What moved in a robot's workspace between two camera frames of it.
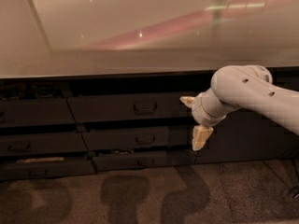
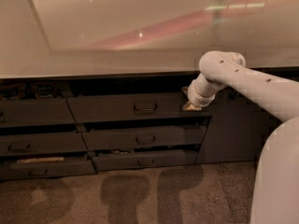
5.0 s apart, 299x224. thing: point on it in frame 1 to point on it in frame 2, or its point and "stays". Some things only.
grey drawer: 44,144 stays
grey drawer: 138,137 stays
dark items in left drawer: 31,90 stays
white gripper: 199,111 to 195,99
